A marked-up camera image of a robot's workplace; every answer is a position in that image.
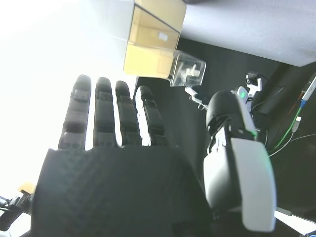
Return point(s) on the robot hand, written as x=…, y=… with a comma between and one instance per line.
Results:
x=118, y=187

